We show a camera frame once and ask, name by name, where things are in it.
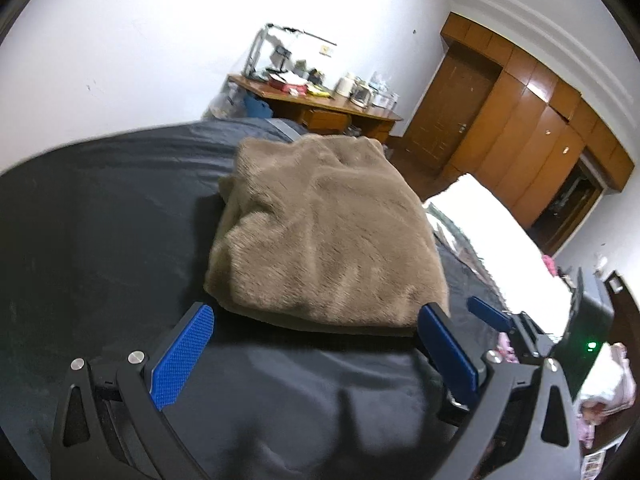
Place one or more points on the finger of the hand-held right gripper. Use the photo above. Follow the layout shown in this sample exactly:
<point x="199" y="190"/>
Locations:
<point x="487" y="312"/>

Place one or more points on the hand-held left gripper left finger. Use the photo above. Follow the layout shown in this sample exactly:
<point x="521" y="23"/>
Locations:
<point x="182" y="355"/>

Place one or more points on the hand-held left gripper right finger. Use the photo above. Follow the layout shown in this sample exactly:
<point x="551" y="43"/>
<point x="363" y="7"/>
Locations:
<point x="450" y="355"/>

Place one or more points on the brown fleece garment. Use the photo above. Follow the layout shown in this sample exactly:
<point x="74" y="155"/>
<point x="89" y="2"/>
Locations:
<point x="325" y="230"/>

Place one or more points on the pink floral cloth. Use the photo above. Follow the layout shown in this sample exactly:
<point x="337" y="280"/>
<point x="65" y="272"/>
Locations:
<point x="607" y="380"/>

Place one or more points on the white pillow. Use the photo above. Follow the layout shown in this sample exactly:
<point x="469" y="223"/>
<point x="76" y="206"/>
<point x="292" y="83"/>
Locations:
<point x="500" y="240"/>

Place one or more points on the dark bed sheet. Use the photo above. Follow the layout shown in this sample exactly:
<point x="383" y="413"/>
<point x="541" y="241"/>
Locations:
<point x="100" y="210"/>

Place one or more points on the wooden wardrobe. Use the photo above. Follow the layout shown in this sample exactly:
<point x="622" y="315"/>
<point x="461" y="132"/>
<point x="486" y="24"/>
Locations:
<point x="540" y="135"/>

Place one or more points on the glass jar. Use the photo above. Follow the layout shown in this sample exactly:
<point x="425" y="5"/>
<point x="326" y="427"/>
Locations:
<point x="361" y="94"/>

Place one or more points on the clear plastic bag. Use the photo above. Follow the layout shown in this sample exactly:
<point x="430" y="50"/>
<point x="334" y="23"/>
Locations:
<point x="224" y="102"/>

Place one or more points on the wooden desk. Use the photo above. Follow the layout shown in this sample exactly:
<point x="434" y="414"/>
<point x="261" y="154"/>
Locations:
<point x="330" y="110"/>

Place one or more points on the blue cloth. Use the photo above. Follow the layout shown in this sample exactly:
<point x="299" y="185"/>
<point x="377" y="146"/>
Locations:
<point x="257" y="107"/>

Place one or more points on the white kettle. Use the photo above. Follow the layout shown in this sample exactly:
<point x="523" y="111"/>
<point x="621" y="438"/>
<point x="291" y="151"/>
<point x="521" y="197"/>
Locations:
<point x="345" y="85"/>

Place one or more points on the red box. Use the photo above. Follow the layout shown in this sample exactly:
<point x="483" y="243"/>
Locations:
<point x="280" y="80"/>

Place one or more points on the small black device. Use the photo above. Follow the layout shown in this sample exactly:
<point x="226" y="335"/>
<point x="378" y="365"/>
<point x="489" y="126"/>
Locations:
<point x="282" y="55"/>

